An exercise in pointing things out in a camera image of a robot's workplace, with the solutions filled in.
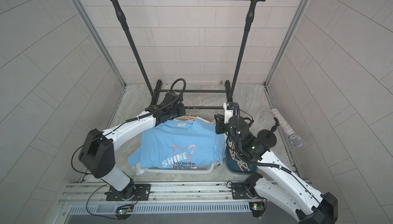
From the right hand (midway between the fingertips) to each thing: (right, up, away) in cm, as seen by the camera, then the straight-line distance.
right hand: (214, 116), depth 73 cm
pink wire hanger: (-12, +1, +19) cm, 22 cm away
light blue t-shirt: (-15, -14, +3) cm, 20 cm away
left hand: (-15, +3, +15) cm, 21 cm away
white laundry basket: (-36, -25, -2) cm, 44 cm away
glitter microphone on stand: (+31, -14, +12) cm, 35 cm away
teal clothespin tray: (+11, -26, +6) cm, 29 cm away
